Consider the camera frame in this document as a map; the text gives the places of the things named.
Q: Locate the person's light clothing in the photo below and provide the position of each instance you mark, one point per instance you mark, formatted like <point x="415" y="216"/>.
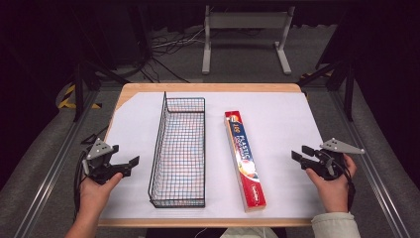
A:
<point x="247" y="233"/>

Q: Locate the white paper sheet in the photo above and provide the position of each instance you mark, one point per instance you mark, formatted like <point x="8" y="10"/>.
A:
<point x="284" y="125"/>

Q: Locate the person's right hand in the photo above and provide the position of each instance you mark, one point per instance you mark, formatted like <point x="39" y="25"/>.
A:
<point x="332" y="191"/>

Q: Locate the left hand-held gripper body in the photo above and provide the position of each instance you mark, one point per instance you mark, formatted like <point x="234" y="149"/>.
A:
<point x="99" y="167"/>

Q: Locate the aluminium rail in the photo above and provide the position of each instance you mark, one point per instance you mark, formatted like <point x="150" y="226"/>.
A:
<point x="366" y="165"/>
<point x="56" y="162"/>

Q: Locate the person's left hand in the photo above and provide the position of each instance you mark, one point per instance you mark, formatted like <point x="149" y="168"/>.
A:
<point x="95" y="195"/>

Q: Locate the long red plastic wrap box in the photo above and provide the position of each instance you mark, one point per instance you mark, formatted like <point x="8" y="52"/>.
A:
<point x="246" y="165"/>

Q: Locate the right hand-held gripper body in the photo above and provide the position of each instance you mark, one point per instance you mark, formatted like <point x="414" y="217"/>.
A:
<point x="325" y="165"/>

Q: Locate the grey metal stand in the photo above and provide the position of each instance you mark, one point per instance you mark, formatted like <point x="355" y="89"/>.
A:
<point x="247" y="20"/>

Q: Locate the black tripod stand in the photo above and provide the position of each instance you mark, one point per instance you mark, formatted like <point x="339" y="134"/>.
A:
<point x="78" y="89"/>
<point x="348" y="89"/>

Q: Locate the wooden table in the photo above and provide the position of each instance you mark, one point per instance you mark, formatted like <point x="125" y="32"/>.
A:
<point x="211" y="87"/>

